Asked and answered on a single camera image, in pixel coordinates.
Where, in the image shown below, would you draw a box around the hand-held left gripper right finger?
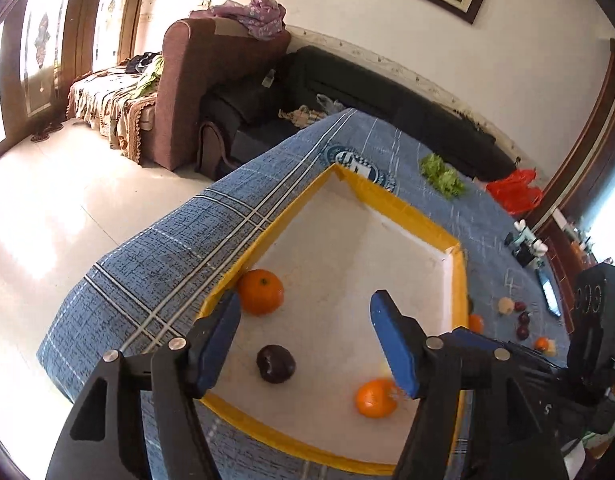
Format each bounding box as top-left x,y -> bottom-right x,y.
369,288 -> 572,480

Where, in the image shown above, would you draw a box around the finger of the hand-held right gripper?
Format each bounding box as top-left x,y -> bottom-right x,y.
454,326 -> 573,391

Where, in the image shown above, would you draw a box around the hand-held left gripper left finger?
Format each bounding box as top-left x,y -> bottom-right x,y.
45,289 -> 242,480

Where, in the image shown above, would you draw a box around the yellow-edged white tray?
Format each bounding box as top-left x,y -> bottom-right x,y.
194,162 -> 471,477

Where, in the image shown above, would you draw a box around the black smartphone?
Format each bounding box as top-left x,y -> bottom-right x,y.
536,269 -> 563,317

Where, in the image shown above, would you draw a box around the blue plaid cloth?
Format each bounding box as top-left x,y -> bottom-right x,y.
36,107 -> 588,480

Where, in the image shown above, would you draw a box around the white black small device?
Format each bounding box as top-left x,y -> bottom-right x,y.
510,219 -> 548,256

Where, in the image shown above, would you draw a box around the red plastic bag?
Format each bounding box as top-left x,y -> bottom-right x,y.
486,169 -> 544,217

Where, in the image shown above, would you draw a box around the green lettuce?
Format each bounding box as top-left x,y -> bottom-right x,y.
420,154 -> 467,200

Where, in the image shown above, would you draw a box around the black sofa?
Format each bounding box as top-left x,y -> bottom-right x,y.
198,45 -> 518,183

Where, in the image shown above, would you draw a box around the beige patterned cloth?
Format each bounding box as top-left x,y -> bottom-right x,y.
279,105 -> 328,128

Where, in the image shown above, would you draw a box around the clear plastic bag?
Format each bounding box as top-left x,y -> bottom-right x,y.
315,94 -> 345,115

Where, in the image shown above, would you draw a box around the brown armchair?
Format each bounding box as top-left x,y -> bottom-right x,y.
140,18 -> 292,173

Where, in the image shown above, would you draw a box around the brown patterned blanket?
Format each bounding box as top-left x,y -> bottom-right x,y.
68,62 -> 161,163

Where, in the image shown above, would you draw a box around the green cloth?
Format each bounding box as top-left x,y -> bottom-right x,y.
132,55 -> 166,98

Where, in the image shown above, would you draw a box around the dark clothes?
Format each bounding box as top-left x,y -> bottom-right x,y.
122,51 -> 161,73

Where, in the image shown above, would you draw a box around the purple floral cloth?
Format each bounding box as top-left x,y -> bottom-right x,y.
208,0 -> 288,42

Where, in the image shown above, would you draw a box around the wooden glass door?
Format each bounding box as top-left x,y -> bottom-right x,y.
0,0 -> 138,161

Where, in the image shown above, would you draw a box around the wooden door frame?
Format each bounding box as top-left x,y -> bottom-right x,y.
525,37 -> 615,231

